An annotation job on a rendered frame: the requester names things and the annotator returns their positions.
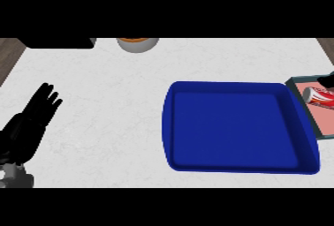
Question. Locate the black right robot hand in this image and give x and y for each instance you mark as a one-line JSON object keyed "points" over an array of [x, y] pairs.
{"points": [[327, 79]]}

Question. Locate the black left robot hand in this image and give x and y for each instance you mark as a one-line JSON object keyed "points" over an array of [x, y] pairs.
{"points": [[31, 123]]}

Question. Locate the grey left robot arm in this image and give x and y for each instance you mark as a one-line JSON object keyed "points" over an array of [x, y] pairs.
{"points": [[13, 176]]}

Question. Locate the red and white can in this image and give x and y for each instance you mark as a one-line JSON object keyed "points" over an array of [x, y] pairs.
{"points": [[318, 96]]}

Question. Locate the pink tray with grey rim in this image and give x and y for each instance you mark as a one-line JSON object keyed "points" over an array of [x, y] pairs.
{"points": [[321, 117]]}

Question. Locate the blue plastic box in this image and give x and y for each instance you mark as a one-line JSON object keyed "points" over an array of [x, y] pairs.
{"points": [[236, 128]]}

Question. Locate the black appliance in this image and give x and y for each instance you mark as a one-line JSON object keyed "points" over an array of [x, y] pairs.
{"points": [[58, 43]]}

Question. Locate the white jar with orange top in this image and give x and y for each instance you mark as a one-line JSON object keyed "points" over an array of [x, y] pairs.
{"points": [[137, 44]]}

